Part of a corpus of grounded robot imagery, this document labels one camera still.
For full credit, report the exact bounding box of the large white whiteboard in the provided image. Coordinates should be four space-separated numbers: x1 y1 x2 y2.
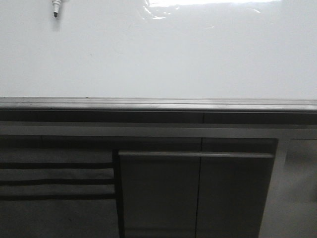
0 0 317 112

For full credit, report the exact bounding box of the white whiteboard marker black tip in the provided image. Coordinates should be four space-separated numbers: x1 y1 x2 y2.
52 0 62 18

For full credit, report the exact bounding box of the grey drawer unit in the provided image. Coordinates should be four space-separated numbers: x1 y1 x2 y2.
0 136 125 238

